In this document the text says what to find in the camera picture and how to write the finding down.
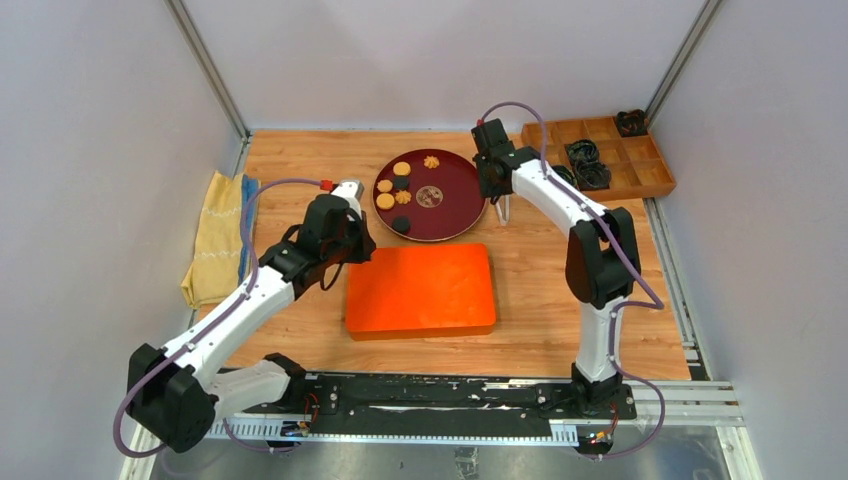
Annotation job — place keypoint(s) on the black sandwich cookie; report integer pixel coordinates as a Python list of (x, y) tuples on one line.
[(400, 183), (401, 225)]

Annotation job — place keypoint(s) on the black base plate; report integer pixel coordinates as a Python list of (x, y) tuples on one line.
[(443, 407)]

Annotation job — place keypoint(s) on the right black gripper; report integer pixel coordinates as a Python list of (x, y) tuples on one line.
[(487, 189)]

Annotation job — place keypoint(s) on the orange box lid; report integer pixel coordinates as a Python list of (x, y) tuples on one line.
[(421, 292)]

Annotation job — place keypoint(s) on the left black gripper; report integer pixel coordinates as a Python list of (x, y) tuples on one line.
[(366, 243)]

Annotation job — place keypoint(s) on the yellow round cookie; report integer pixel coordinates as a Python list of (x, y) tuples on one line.
[(385, 201)]

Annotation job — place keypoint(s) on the dark red round plate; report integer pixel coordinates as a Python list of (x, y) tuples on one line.
[(446, 201)]

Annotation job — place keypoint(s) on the metal tongs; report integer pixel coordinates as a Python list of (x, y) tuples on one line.
[(502, 209)]

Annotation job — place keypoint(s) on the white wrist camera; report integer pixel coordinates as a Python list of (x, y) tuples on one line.
[(351, 190)]

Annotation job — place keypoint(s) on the yellow cloth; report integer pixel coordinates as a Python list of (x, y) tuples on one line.
[(213, 272)]

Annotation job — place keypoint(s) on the black paper cup corner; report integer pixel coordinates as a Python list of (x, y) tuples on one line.
[(631, 123)]

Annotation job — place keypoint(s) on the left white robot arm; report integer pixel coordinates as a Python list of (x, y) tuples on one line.
[(177, 392)]

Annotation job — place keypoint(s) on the yellow flower cookie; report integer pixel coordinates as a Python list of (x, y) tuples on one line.
[(403, 197), (431, 162)]

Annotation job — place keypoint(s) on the blue cloth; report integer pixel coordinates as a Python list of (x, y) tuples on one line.
[(249, 188)]

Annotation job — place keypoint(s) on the black paper cup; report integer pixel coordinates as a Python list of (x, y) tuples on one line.
[(592, 175), (582, 151), (565, 174)]

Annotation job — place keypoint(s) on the wooden compartment organizer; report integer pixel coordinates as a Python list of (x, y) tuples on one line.
[(637, 165)]

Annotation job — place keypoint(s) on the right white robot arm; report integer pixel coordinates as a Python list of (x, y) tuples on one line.
[(602, 260)]

